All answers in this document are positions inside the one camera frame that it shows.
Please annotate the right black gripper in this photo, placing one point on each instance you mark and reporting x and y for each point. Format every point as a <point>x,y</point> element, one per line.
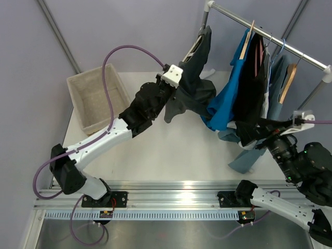
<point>270,130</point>

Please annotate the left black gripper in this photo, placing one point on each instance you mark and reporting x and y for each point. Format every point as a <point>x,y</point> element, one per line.
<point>172,90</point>

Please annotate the dark grey t shirt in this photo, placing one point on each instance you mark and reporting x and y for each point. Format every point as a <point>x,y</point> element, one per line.
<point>193,93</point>

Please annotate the cream plastic hanger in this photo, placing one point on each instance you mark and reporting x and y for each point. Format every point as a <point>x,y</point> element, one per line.
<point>195,46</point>

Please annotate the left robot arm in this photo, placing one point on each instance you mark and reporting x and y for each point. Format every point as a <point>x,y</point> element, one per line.
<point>68,164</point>

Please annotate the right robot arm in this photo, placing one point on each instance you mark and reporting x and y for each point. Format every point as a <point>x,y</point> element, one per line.
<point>308,170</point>

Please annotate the teal grey t shirt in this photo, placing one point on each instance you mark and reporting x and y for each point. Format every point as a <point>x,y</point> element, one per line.
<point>247,158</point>

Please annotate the blue t shirt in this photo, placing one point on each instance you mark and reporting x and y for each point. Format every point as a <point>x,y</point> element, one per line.
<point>220,107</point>

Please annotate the black t shirt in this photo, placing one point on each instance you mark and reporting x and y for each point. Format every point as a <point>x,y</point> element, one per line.
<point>251,89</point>

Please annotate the brown wooden hanger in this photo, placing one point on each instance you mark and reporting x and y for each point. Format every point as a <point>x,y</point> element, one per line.
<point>291,72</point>

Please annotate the pink hanger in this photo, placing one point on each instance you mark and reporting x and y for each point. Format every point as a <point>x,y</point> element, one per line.
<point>259,55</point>

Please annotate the light wooden hanger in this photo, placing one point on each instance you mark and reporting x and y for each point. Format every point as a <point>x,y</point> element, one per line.
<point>246,42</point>

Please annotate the white garment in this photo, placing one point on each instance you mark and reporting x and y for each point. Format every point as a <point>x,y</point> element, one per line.
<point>265,105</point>

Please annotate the metal clothes rack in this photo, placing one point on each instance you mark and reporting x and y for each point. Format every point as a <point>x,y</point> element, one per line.
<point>306,26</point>

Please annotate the wicker basket with liner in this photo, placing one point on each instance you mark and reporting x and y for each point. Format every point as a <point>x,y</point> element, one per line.
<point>89,98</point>

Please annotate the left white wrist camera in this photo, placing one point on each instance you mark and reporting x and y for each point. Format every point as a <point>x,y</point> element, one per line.
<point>172,76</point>

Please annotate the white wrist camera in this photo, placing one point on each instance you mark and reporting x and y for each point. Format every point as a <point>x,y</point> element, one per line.
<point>172,76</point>
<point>300,121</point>

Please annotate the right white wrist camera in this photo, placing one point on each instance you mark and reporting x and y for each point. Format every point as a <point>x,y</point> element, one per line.
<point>300,121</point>

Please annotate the blue wire hanger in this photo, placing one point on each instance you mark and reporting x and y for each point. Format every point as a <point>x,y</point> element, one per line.
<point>277,52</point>

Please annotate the aluminium mounting rail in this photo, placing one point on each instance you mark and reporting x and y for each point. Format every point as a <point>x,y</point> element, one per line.
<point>173,195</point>

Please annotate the white slotted cable duct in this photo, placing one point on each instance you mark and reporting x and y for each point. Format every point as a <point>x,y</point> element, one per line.
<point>142,215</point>

